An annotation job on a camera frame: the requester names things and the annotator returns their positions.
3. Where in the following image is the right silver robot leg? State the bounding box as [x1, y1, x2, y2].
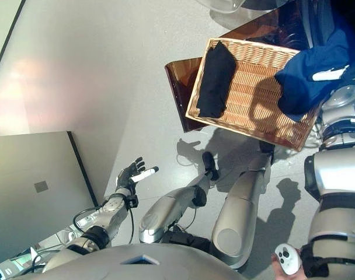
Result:
[211, 141, 276, 268]

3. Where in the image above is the wicker laundry basket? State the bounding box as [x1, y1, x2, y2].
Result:
[185, 37, 325, 152]

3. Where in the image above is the black cloth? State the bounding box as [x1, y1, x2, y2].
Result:
[196, 40, 236, 119]

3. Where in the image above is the person right hand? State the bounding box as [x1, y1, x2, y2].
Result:
[270, 247, 308, 280]

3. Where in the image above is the blue cloth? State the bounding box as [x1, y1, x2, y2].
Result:
[274, 27, 353, 123]

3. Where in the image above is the left silver robot leg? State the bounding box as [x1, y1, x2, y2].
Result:
[138, 151, 221, 244]

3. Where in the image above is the thin grey floor cable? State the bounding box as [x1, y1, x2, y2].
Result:
[176, 153, 209, 167]

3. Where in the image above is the silver robot leg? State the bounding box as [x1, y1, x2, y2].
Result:
[138, 151, 221, 244]
[211, 141, 276, 268]

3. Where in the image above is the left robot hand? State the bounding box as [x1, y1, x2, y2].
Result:
[116, 156, 160, 195]

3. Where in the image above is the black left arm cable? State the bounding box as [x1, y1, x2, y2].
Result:
[73, 204, 135, 243]

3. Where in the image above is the brown glossy side table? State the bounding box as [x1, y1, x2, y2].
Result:
[165, 8, 311, 134]

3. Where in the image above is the silver robot torso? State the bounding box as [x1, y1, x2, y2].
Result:
[19, 241, 248, 280]

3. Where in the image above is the white handheld controller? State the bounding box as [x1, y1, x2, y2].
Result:
[274, 243, 302, 276]

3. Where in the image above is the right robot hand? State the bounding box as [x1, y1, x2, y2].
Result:
[311, 65, 355, 88]

